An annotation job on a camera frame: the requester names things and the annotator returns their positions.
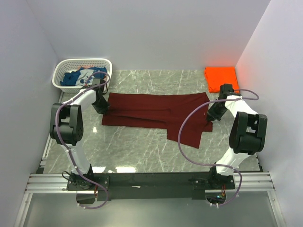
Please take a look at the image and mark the folded orange t shirt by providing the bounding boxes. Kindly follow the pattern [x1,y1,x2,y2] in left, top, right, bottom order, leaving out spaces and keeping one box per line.
[204,67,239,93]

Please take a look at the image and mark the dark red t shirt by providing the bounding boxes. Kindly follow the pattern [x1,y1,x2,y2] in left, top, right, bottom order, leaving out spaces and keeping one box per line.
[102,92,213,148]

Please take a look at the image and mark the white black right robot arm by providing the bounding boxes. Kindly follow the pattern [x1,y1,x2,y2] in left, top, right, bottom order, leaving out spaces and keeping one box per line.
[206,84,267,188]

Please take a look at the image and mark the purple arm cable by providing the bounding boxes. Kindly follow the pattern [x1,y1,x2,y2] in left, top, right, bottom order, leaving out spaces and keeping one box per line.
[55,71,111,210]
[177,88,260,208]

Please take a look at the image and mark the blue printed t shirt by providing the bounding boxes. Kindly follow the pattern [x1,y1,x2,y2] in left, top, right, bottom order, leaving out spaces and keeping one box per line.
[60,67,107,87]

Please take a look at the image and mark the pink garment in basket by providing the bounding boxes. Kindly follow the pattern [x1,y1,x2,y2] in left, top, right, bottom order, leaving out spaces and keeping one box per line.
[77,65,94,70]

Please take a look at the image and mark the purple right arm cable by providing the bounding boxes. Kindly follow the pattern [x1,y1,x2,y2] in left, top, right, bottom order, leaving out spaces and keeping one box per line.
[177,88,260,208]

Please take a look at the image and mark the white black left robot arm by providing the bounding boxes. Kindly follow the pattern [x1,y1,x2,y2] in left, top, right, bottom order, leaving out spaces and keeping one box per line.
[50,78,109,187]

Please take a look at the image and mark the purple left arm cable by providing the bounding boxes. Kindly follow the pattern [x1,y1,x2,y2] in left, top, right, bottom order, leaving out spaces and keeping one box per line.
[55,71,111,210]

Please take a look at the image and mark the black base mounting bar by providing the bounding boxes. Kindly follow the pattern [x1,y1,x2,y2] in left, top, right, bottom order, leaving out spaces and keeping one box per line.
[67,172,235,201]

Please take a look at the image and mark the white perforated laundry basket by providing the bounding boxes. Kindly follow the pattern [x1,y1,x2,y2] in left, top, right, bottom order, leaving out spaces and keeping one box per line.
[52,58,113,93]

